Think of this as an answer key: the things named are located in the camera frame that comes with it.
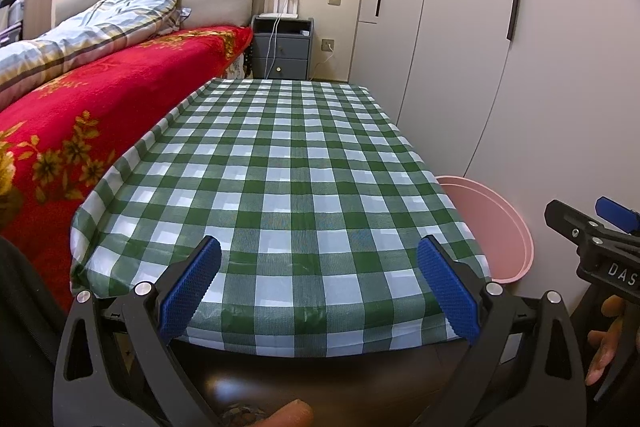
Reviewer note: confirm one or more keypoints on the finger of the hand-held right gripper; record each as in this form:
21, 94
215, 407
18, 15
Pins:
617, 211
570, 219

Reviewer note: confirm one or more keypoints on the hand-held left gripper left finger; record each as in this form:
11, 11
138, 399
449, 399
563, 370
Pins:
192, 282

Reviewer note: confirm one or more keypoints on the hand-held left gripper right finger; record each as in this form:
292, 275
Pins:
447, 287

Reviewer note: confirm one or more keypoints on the pink plastic bin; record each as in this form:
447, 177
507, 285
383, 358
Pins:
500, 232

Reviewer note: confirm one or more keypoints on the person's right hand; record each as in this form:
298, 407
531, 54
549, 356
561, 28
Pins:
612, 332

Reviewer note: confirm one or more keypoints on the person's left hand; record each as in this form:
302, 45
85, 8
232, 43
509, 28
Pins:
292, 414

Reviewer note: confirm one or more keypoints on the green checked tablecloth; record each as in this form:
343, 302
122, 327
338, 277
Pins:
300, 182

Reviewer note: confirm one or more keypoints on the white wardrobe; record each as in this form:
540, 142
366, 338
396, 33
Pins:
450, 57

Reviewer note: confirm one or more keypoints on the red floral blanket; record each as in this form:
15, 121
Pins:
100, 97

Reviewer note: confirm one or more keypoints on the patterned bed skirt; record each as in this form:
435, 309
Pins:
242, 66

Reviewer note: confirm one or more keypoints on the grey nightstand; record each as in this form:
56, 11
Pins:
285, 52

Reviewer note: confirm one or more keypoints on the plaid quilt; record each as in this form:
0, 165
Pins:
90, 37

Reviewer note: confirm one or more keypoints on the white router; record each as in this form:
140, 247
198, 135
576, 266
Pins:
280, 13

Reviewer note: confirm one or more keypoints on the beige wall socket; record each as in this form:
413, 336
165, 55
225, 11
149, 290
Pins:
329, 45

